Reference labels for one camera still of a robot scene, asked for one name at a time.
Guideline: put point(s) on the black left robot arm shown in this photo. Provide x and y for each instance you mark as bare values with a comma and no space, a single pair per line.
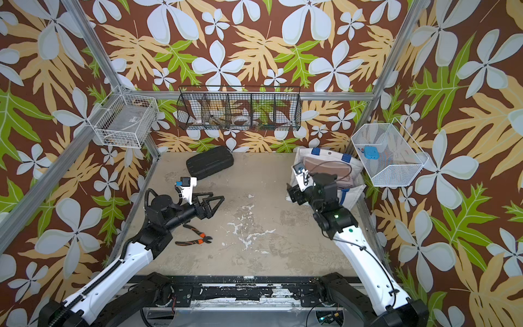
94,304

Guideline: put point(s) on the black wire basket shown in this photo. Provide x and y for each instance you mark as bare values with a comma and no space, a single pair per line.
262,108

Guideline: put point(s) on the small blue object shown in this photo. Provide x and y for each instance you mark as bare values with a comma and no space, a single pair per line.
371,153

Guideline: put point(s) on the white hexagonal mesh basket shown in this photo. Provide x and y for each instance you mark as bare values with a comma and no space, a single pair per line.
401,158

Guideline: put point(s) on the black hard zipper case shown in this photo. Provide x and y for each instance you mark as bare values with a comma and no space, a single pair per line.
210,162

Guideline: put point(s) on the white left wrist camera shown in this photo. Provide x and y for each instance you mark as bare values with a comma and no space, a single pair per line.
184,188

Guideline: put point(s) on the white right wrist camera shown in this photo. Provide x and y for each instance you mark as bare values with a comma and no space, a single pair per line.
302,176

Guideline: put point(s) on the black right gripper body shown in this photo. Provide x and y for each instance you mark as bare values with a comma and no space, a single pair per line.
309,197

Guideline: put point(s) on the white wire basket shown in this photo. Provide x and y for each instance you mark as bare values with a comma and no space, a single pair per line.
124,119

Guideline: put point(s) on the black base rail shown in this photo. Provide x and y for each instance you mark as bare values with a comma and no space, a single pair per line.
189,291

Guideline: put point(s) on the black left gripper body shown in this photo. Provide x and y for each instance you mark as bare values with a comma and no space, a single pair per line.
182,217

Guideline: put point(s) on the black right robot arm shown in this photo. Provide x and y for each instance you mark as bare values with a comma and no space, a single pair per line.
384,302

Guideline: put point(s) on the pink mesh pouch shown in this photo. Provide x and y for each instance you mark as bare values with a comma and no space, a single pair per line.
340,169

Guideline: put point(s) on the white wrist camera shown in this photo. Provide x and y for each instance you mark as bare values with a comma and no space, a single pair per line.
184,188
302,176

